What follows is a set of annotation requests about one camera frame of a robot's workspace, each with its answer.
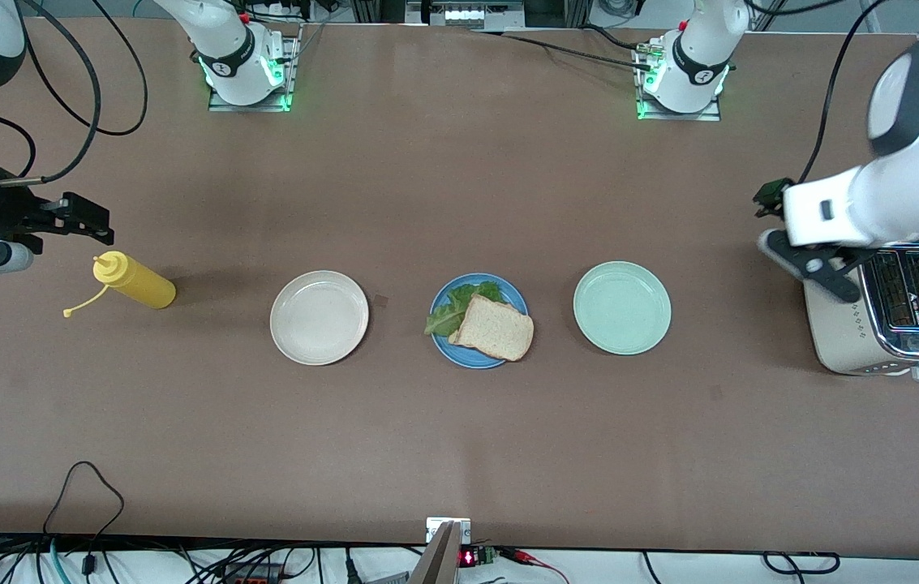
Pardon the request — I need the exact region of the yellow mustard squeeze bottle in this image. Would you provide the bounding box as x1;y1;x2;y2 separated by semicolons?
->
63;251;178;319

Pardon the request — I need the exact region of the toasted bread slice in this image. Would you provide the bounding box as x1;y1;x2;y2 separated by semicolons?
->
449;294;535;363

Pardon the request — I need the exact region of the green lettuce leaf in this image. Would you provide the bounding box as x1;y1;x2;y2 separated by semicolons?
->
424;281;509;338

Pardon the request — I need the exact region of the light green round plate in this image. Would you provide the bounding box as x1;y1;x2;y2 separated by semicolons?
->
573;260;672;356

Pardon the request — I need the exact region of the beige round plate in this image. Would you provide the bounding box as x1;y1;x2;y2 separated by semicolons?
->
269;270;370;367

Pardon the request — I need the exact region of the blue round plate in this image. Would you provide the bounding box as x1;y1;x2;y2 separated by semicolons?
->
429;273;530;370

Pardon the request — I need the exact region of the cream and chrome toaster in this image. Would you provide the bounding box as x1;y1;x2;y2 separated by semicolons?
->
802;243;919;382

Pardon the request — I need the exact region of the grey device with light strip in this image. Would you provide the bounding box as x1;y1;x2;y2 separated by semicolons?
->
406;0;526;30

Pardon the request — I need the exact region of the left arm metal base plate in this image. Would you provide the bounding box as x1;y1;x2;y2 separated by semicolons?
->
635;41;723;122

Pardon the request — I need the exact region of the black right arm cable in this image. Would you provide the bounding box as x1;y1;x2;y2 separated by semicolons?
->
0;0;148;186

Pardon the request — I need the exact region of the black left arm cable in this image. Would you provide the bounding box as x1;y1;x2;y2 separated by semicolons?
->
798;0;919;184

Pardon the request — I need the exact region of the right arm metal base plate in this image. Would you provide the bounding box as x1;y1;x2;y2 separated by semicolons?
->
208;24;296;113

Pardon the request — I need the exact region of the black cable to arm base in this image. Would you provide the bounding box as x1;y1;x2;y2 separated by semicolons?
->
471;28;656;72

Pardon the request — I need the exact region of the black looped thin cable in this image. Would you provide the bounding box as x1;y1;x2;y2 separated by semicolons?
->
41;461;126;560

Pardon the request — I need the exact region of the black coiled cable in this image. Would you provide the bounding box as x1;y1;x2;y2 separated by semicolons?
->
762;551;841;576

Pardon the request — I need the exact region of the red wire pair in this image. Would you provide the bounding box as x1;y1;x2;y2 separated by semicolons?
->
500;547;570;584

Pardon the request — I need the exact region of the small white bracket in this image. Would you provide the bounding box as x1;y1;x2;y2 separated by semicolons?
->
426;517;472;544

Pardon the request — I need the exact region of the grey camera pole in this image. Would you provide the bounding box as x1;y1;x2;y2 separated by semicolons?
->
406;522;462;584

